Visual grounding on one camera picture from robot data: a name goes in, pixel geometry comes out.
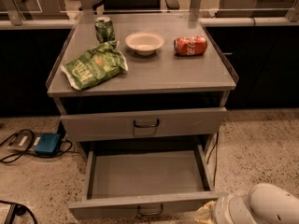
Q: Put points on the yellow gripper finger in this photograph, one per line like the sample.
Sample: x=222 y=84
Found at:
x=204 y=214

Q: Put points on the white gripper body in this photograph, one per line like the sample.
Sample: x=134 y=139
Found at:
x=221 y=209

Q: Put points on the grey drawer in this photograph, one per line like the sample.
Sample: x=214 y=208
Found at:
x=147 y=178
x=143 y=124

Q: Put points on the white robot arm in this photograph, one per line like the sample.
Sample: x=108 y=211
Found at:
x=264 y=204

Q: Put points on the grey top drawer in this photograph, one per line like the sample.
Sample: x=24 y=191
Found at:
x=143 y=124

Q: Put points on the grey drawer cabinet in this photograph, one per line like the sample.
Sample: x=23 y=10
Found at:
x=161 y=81

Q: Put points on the red cola can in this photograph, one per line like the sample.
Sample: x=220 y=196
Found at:
x=190 y=45

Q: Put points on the blue box on floor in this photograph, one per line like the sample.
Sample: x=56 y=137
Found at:
x=47 y=144

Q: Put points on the white bowl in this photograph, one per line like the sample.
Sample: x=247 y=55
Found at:
x=144 y=43

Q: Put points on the green chip bag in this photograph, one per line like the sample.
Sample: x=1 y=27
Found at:
x=95 y=66

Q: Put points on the grey flat device on floor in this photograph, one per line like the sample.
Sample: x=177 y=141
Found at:
x=24 y=141

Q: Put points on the green soda can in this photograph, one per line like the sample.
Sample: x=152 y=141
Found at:
x=104 y=29

